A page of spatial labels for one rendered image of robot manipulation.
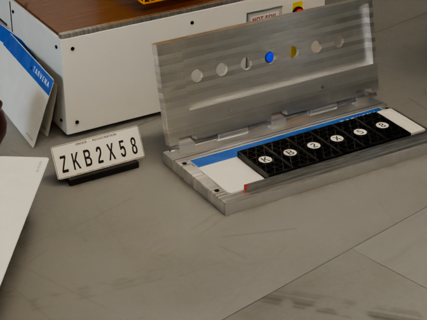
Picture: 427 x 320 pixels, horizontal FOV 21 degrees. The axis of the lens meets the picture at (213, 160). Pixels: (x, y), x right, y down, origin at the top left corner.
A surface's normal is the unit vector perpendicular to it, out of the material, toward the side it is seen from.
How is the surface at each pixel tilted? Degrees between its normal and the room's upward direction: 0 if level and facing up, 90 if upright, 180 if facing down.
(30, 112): 69
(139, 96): 90
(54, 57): 90
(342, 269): 0
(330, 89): 77
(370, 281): 0
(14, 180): 0
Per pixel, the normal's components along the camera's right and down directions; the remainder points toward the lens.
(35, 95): -0.84, -0.11
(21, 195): 0.00, -0.88
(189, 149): 0.51, 0.40
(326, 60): 0.50, 0.19
